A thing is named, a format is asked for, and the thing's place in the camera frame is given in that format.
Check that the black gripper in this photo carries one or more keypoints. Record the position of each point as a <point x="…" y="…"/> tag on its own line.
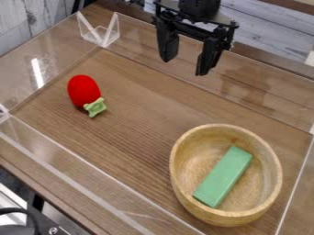
<point x="198" y="19"/>

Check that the red plush strawberry toy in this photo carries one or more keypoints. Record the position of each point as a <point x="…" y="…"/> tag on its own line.
<point x="84" y="94"/>

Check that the wooden bowl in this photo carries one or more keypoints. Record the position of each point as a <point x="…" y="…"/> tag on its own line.
<point x="195" y="154"/>

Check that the green rectangular block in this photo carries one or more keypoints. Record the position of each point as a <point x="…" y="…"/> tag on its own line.
<point x="222" y="178"/>

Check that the clear acrylic tray walls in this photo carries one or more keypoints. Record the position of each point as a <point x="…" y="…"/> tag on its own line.
<point x="102" y="167"/>

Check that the clear acrylic corner bracket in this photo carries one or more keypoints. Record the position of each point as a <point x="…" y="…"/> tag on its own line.
<point x="99" y="35"/>

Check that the black metal table bracket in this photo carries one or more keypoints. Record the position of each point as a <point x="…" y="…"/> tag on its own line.
<point x="47" y="227"/>

